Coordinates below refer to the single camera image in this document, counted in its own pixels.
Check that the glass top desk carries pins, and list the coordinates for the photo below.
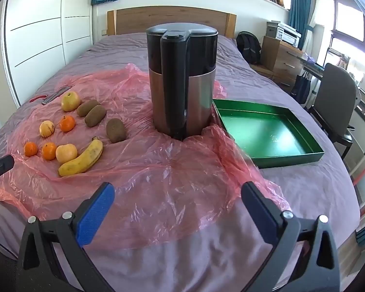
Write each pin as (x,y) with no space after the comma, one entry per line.
(313,67)

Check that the yellow banana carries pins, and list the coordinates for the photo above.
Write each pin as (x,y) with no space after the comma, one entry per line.
(85,159)

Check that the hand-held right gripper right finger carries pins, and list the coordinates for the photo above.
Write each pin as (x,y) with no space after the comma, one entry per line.
(258,216)

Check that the pink plastic sheet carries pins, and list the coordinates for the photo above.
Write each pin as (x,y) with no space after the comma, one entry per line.
(170,188)

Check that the green tray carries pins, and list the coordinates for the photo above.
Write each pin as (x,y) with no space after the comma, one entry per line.
(261,130)

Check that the wooden headboard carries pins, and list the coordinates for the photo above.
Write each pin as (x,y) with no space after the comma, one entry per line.
(170,16)

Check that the orange metal frame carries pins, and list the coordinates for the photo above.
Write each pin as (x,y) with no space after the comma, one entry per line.
(363,172)

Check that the brown kiwi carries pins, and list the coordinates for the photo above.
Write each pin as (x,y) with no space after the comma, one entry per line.
(88,108)
(95,116)
(116,130)

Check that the wooden drawer cabinet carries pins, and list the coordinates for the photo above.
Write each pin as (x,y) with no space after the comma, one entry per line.
(279,57)

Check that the navy tote bag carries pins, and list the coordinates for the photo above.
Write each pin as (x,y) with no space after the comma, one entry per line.
(301,88)

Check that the white printer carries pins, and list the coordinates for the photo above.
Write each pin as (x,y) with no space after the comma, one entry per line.
(284,35)

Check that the striped pepino melon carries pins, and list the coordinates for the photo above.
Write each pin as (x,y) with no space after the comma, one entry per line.
(46,128)

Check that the white wardrobe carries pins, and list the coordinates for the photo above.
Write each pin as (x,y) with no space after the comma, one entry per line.
(39,21)

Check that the orange tangerine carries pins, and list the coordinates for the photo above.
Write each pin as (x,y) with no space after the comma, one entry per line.
(49,151)
(67,124)
(30,149)

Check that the black steel electric kettle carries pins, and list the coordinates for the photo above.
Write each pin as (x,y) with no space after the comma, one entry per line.
(182,91)

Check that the large pinkish yellow apple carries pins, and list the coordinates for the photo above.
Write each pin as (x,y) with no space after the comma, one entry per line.
(66,153)

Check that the grey office chair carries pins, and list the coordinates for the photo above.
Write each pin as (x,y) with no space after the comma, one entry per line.
(334,97)

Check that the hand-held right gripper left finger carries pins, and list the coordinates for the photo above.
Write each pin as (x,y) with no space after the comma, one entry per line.
(97,216)

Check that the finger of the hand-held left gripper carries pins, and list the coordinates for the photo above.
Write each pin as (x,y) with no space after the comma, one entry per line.
(1,165)

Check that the black backpack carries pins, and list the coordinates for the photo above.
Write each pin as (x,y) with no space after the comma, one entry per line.
(248,47)

